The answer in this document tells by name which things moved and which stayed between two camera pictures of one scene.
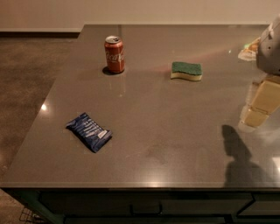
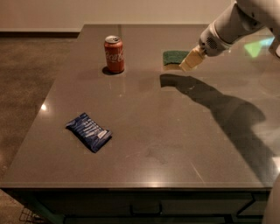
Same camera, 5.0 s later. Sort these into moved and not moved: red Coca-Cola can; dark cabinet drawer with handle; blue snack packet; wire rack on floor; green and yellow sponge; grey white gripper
Moved: grey white gripper; green and yellow sponge
Not moved: wire rack on floor; blue snack packet; red Coca-Cola can; dark cabinet drawer with handle
